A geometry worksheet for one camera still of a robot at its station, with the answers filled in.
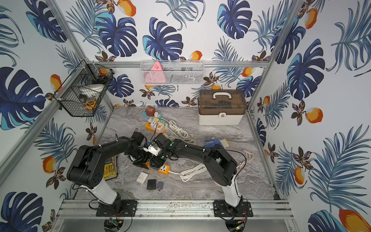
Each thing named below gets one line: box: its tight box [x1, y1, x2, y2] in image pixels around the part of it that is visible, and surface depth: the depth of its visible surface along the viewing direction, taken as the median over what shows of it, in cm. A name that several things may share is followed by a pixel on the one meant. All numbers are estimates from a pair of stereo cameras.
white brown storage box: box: [197, 89, 248, 126], surface depth 100 cm
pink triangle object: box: [143, 61, 167, 84], surface depth 92 cm
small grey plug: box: [156, 181, 164, 190], surface depth 83 cm
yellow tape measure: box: [84, 100, 97, 110], surface depth 83 cm
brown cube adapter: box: [145, 106, 156, 117], surface depth 112 cm
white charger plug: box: [136, 171, 149, 187], surface depth 85 cm
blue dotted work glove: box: [203, 139, 225, 149], surface depth 102 cm
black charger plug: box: [146, 179, 157, 190], surface depth 82 cm
